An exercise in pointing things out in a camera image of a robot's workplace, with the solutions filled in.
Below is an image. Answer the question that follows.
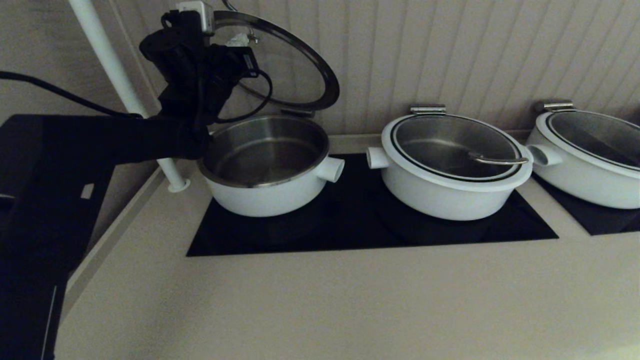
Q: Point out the white rimmed glass lid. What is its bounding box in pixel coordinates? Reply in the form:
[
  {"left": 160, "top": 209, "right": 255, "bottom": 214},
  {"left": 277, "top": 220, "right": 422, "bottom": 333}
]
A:
[
  {"left": 212, "top": 0, "right": 341, "bottom": 112},
  {"left": 535, "top": 111, "right": 640, "bottom": 179},
  {"left": 381, "top": 114, "right": 534, "bottom": 193}
]

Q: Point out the white pot with steel liner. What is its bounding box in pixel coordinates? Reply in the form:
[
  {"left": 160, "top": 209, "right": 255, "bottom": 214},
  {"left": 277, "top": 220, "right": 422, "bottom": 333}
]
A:
[
  {"left": 525, "top": 114, "right": 640, "bottom": 210},
  {"left": 366, "top": 145, "right": 533, "bottom": 222},
  {"left": 197, "top": 116, "right": 346, "bottom": 218}
]

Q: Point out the white metal pole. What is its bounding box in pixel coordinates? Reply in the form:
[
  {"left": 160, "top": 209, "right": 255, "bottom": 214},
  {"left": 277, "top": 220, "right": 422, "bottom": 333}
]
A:
[{"left": 69, "top": 0, "right": 192, "bottom": 193}]

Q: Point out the black glass cooktop panel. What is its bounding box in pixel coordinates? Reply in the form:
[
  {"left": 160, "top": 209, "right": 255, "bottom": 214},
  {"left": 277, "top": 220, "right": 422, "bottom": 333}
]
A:
[
  {"left": 531, "top": 172, "right": 640, "bottom": 237},
  {"left": 186, "top": 154, "right": 559, "bottom": 257}
]

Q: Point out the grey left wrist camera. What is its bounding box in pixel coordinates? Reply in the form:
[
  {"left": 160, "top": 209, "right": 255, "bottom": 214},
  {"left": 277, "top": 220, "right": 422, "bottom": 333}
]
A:
[{"left": 176, "top": 1, "right": 215, "bottom": 35}]

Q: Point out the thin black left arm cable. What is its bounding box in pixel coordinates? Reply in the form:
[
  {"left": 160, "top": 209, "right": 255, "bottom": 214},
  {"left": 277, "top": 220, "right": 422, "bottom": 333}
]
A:
[{"left": 215, "top": 69, "right": 274, "bottom": 125}]

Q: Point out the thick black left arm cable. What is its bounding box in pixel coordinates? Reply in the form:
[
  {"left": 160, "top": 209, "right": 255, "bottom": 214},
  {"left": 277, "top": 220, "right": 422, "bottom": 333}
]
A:
[{"left": 0, "top": 71, "right": 145, "bottom": 121}]

